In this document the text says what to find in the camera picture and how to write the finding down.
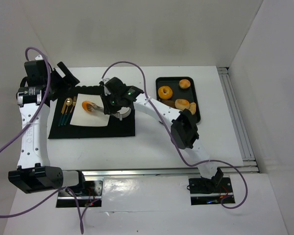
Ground metal serving tongs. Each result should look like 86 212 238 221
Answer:
94 104 104 113

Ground orange round bun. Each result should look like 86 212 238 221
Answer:
82 101 95 113

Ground orange ring donut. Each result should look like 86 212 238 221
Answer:
158 86 173 100

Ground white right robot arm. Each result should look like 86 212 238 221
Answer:
99 77 223 189

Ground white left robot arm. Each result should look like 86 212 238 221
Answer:
8 60 85 194

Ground pale oblong bread roll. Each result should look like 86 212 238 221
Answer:
188 102 196 115

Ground white square plate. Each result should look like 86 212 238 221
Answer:
69 94 110 127

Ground black scalloped placemat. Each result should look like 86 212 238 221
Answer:
48 86 135 140

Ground brown croissant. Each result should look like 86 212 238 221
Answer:
161 99 175 108

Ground pale small round bun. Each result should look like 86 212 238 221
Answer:
179 79 191 89

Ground black baking tray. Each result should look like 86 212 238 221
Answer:
155 76 201 123

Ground gold spoon green handle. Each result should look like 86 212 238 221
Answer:
60 97 73 126

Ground gold fork green handle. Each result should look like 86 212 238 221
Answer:
63 96 77 126

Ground gold knife green handle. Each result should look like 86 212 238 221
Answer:
58 101 67 126

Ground white two-handled soup bowl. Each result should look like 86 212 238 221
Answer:
112 107 131 121

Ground pale glazed ring donut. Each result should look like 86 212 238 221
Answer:
174 99 190 111

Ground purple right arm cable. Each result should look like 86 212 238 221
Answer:
101 61 248 210

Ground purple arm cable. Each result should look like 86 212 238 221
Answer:
0 47 91 235
101 61 248 210

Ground aluminium front rail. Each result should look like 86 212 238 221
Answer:
82 168 199 177

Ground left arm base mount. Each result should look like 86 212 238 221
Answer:
56 178 103 208

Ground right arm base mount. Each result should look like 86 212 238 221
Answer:
186 177 236 206

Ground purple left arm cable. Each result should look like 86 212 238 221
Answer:
0 47 91 235

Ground aluminium side rail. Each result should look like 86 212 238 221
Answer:
217 67 260 173

